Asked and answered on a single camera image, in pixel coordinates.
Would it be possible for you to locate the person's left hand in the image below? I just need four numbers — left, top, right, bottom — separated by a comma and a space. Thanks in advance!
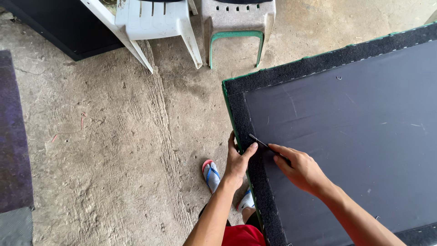
221, 131, 259, 192

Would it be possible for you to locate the person's right hand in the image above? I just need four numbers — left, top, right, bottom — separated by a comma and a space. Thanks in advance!
268, 143, 331, 198

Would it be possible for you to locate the thin metal blade tool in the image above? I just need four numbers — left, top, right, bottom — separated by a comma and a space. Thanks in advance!
249, 133, 291, 165

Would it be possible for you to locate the black carpet-edged panel board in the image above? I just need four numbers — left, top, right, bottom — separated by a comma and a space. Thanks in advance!
221, 21, 437, 246

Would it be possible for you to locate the white grey sock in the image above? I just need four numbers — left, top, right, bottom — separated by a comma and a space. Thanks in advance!
238, 190, 256, 214
204, 162, 221, 194

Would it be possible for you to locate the red shirt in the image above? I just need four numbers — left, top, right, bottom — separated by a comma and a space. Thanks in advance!
221, 224, 266, 246

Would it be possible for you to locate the grey plastic stool green trim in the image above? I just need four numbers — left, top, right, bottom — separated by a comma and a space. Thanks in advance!
200, 0, 277, 70

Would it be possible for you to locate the red thread scrap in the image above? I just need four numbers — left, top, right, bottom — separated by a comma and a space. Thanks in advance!
51, 112, 87, 143

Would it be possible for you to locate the white plastic chair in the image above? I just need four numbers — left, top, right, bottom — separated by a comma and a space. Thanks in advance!
79, 0, 203, 74

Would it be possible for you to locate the black flat cabinet board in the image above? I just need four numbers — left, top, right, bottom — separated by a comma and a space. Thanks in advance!
0, 0, 125, 62

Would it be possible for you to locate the purple carpet covered board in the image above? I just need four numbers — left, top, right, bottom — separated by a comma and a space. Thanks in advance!
0, 50, 35, 214

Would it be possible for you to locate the grey patterned mat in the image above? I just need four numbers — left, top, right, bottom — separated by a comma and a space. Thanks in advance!
0, 206, 34, 246

